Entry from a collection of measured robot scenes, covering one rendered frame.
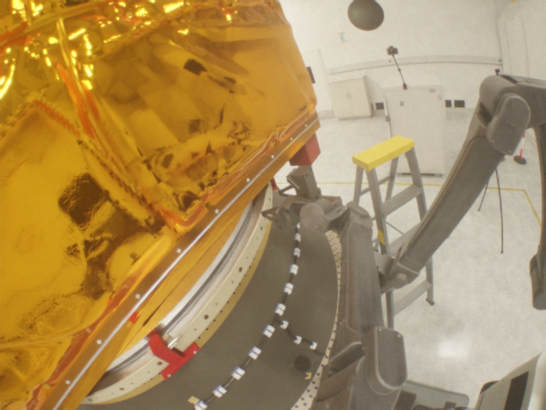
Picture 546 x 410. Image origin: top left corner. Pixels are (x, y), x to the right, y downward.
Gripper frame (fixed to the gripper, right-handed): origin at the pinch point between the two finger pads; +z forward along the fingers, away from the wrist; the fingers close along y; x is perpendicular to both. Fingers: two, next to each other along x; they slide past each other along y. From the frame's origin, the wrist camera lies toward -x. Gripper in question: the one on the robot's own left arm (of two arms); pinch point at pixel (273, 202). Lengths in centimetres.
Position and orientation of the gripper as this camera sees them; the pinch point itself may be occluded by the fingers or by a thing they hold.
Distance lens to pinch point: 63.4
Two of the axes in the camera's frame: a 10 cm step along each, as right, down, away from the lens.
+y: -5.0, 6.2, -6.1
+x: 3.3, 7.8, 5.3
